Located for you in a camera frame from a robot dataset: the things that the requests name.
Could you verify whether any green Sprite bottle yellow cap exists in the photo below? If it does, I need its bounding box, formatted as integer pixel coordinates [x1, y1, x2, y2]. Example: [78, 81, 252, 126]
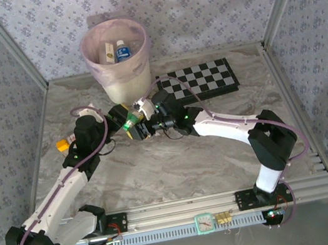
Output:
[122, 109, 147, 133]

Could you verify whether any Pocari Sweat bottle blue label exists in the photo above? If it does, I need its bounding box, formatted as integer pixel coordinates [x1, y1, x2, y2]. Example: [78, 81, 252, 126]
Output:
[112, 38, 134, 64]

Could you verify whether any clear bottle plant print label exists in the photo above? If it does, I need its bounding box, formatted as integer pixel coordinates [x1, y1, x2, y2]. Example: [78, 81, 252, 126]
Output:
[102, 41, 119, 66]

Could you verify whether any white plastic bin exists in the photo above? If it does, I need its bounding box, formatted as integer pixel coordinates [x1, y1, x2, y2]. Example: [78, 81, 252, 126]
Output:
[76, 13, 160, 109]

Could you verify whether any pink plastic bin liner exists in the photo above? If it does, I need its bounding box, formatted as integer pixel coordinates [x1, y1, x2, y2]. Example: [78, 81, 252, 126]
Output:
[76, 13, 157, 91]

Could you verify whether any yellow toy block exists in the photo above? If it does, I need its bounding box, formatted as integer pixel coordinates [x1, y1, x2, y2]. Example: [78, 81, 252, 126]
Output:
[55, 138, 72, 154]

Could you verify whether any black grey chessboard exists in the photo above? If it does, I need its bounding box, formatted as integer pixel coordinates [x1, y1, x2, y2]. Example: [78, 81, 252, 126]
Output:
[153, 56, 242, 109]

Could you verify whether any small teal clock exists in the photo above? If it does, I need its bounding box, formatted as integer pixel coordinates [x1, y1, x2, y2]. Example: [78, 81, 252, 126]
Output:
[194, 212, 217, 237]

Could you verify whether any yellow terminal block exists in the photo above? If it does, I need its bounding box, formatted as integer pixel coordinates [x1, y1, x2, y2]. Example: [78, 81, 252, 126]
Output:
[215, 211, 233, 226]

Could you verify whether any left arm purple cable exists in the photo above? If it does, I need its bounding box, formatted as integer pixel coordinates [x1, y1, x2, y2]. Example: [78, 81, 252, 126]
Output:
[0, 102, 130, 245]

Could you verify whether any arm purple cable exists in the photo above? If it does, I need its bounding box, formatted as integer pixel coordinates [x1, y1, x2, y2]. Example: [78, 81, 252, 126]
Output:
[134, 54, 324, 245]
[0, 102, 130, 245]

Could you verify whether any aluminium side rail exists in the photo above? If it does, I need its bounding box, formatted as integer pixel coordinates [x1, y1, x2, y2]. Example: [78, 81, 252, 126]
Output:
[260, 35, 328, 180]
[2, 82, 73, 229]

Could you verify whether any aluminium mounting rail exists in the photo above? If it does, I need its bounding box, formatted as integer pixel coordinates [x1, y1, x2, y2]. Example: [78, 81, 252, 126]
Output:
[16, 172, 328, 245]

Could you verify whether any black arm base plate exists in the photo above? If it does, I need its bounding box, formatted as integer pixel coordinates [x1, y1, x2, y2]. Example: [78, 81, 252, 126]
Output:
[103, 211, 131, 236]
[233, 181, 295, 212]

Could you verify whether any grey slotted cable duct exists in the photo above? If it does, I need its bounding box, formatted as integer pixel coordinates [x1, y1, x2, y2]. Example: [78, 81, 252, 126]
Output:
[72, 211, 267, 245]

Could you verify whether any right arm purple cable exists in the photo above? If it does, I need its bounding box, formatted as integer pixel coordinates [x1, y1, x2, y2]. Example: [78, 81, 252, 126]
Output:
[134, 54, 324, 245]

